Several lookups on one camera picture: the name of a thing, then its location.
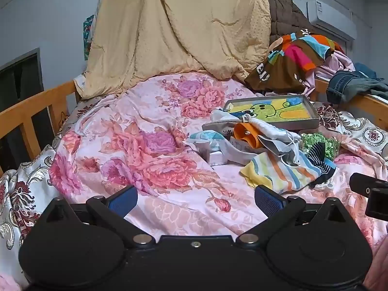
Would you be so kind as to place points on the blue jeans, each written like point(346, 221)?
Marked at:
point(345, 85)

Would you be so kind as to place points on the pink floral bedsheet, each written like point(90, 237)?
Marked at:
point(136, 127)

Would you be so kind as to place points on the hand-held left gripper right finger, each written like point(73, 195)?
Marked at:
point(268, 201)

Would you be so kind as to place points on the orange and white box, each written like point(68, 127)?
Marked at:
point(238, 145)

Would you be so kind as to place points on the white star-print pillow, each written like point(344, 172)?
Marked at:
point(79, 81)

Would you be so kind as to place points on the white air conditioner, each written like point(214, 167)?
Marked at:
point(330, 15)

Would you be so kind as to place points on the brown quilted blanket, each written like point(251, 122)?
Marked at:
point(288, 15)

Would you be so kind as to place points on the colourful striped towel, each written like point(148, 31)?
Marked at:
point(279, 172)

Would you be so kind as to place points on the white gold damask sheet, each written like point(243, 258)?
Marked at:
point(33, 175)

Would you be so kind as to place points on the beige quilt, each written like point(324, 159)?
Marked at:
point(166, 21)

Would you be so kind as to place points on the white cloth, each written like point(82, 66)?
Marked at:
point(225, 115)

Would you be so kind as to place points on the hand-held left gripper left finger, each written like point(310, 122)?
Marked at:
point(124, 200)

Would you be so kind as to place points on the grey cardboard tray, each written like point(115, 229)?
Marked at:
point(304, 123)

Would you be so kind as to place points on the dark window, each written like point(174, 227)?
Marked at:
point(18, 75)

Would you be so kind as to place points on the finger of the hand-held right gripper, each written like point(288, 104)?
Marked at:
point(363, 183)
point(377, 203)

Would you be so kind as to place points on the white box blue print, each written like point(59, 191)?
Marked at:
point(216, 157)

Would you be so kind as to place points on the navy striped sock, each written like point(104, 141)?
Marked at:
point(318, 157)

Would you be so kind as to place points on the yellow cartoon towel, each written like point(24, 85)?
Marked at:
point(272, 109)

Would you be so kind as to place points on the brown colourful shirt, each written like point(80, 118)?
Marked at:
point(282, 63)

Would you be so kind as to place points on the bag of green beads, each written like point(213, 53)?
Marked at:
point(309, 141)

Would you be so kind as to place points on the pink cloth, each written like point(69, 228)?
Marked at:
point(336, 63)

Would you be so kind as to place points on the teal wall poster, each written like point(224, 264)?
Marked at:
point(88, 30)

